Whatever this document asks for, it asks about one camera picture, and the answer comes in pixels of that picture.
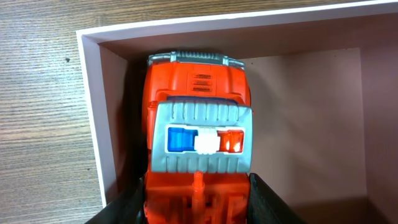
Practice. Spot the white box pink interior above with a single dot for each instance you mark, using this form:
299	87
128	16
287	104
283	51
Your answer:
324	93

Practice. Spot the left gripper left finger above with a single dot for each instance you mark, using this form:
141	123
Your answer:
127	208

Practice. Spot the red toy fire truck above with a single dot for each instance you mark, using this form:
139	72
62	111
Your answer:
197	116

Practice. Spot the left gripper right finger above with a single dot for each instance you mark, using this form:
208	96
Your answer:
266	207

